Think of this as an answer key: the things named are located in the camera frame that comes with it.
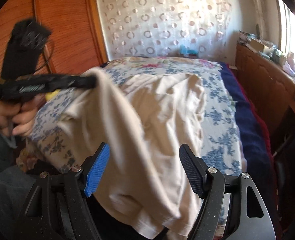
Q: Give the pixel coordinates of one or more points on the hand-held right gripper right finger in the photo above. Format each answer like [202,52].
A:
[192,172]

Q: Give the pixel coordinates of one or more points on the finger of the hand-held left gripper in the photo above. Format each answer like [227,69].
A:
[86,82]

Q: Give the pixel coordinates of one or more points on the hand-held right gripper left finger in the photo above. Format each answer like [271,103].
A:
[97,172]

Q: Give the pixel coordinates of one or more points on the beige printed t-shirt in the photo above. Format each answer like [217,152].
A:
[150,130]

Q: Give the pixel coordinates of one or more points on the person's left hand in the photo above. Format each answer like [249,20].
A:
[20,122]

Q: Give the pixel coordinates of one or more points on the yellow plush toy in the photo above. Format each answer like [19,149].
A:
[50,96]

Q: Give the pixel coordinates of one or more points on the blue floral bedsheet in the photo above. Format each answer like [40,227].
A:
[220,120]

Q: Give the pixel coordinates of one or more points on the dark blue blanket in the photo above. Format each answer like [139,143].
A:
[247,120]

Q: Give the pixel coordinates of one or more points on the dark red blanket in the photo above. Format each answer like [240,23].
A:
[263,130]

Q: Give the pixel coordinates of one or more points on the person's dark jeans leg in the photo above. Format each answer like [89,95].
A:
[5,200]

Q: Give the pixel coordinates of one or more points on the circle-patterned sheer curtain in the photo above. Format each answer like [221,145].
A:
[162,17]

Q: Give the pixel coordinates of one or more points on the teal tissue pack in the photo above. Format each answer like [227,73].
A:
[188,51]

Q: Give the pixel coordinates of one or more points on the wooden cabinet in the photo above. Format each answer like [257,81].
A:
[265,80]

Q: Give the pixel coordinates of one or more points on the cardboard box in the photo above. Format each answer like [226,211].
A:
[256,44]

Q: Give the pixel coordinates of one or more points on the pink plastic bag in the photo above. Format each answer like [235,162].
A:
[289,63]

